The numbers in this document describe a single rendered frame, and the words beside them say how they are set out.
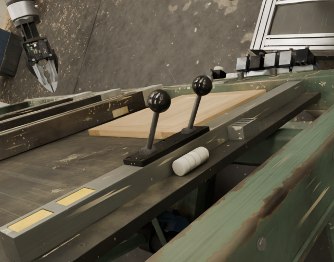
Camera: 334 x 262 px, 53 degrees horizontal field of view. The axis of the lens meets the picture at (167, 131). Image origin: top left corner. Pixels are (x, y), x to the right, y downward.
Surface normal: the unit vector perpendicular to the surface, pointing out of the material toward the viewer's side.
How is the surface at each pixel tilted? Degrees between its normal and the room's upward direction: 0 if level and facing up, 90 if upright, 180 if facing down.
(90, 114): 90
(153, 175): 90
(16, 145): 90
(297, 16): 0
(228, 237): 60
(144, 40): 0
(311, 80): 30
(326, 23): 0
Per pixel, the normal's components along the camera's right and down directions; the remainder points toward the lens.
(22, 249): 0.74, 0.02
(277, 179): -0.19, -0.95
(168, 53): -0.65, -0.22
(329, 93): -0.65, 0.30
